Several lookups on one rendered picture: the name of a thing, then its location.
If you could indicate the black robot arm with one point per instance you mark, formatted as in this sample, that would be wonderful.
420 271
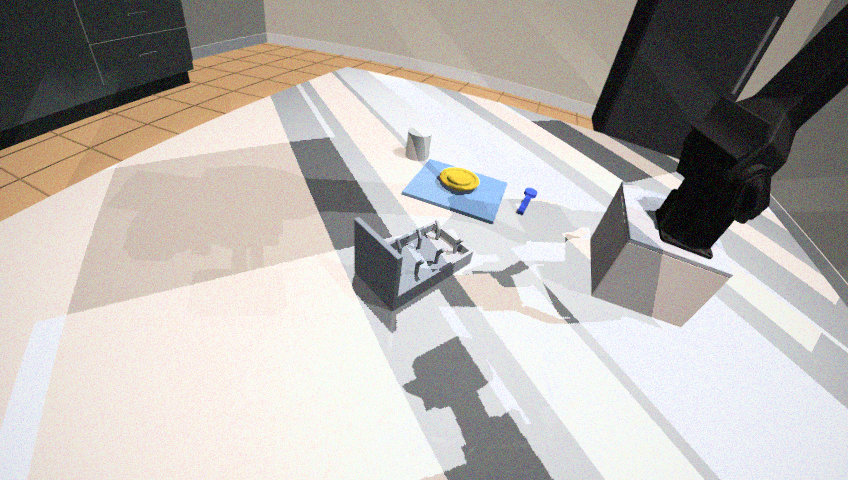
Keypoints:
728 159

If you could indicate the grey dish rack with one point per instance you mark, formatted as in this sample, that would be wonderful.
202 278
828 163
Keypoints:
401 270

